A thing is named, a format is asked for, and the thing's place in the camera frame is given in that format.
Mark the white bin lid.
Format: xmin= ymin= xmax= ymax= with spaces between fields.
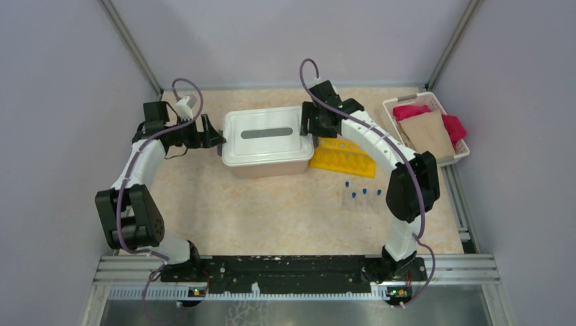
xmin=221 ymin=106 xmax=314 ymax=168

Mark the red cloth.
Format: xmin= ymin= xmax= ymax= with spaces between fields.
xmin=393 ymin=105 xmax=467 ymax=147

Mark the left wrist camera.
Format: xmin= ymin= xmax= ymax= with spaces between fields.
xmin=175 ymin=95 xmax=197 ymax=122

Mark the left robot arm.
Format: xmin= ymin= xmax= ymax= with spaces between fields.
xmin=95 ymin=96 xmax=226 ymax=281

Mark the yellow test tube rack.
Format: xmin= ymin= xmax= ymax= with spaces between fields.
xmin=309 ymin=138 xmax=376 ymax=179

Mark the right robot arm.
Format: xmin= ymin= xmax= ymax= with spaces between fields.
xmin=300 ymin=81 xmax=440 ymax=280

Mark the white perforated basket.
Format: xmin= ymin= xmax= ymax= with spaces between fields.
xmin=383 ymin=92 xmax=471 ymax=166

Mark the beige cloth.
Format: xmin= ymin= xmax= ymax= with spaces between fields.
xmin=398 ymin=111 xmax=456 ymax=162

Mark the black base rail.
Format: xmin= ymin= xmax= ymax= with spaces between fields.
xmin=160 ymin=255 xmax=428 ymax=295

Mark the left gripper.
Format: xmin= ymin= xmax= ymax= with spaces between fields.
xmin=166 ymin=113 xmax=226 ymax=149

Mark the pink plastic bin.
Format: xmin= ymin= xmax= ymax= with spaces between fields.
xmin=217 ymin=128 xmax=316 ymax=179

